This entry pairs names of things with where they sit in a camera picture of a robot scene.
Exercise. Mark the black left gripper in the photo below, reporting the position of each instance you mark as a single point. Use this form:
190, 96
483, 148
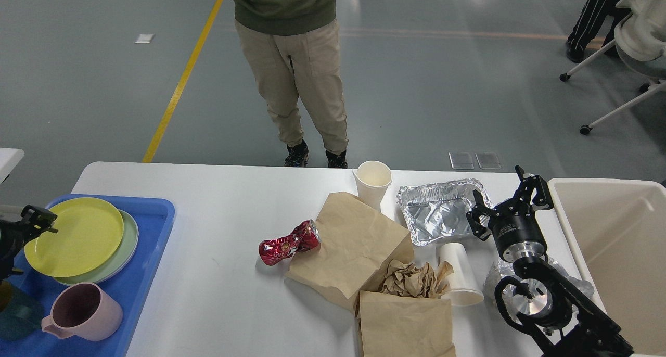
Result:
34, 221

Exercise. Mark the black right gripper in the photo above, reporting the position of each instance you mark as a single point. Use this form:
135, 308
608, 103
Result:
513, 224

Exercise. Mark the yellow plastic plate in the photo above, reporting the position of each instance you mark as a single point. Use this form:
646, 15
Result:
89, 231

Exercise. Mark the dark teal mug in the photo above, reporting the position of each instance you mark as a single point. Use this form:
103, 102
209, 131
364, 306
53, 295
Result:
21, 314

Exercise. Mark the pink mug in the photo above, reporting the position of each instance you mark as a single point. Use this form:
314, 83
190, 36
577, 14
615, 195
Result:
83, 310

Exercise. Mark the large brown paper bag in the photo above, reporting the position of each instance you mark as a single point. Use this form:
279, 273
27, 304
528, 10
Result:
356, 245

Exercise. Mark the small brown paper bag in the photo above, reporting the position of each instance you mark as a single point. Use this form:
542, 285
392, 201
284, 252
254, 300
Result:
392, 325

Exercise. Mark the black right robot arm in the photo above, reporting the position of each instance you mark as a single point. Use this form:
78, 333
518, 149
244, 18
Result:
537, 300

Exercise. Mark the white side table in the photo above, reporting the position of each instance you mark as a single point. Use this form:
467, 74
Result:
10, 157

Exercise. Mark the aluminium foil tray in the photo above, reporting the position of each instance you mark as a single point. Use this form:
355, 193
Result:
437, 211

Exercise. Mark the pale green plate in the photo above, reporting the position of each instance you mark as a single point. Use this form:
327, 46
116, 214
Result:
119, 259

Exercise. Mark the lying white paper cup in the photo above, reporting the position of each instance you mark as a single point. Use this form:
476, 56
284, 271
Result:
462, 288

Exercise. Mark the crumpled clear plastic wrap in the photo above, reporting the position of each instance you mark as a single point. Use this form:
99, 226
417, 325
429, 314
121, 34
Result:
500, 269

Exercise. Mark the beige plastic bin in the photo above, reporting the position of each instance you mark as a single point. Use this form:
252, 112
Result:
616, 232

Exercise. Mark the blue plastic tray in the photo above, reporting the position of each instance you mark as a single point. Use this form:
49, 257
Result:
155, 218

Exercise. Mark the crumpled brown paper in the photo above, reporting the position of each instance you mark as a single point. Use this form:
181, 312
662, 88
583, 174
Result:
408, 280

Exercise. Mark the upright white paper cup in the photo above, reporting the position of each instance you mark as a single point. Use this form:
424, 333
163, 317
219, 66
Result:
372, 181

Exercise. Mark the crushed red soda can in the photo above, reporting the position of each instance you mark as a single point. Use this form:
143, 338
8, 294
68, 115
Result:
303, 238

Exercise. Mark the person in dark clothes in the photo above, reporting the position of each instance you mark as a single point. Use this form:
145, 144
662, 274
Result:
592, 17

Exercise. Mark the person in green sweater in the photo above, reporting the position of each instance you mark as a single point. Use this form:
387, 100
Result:
293, 50

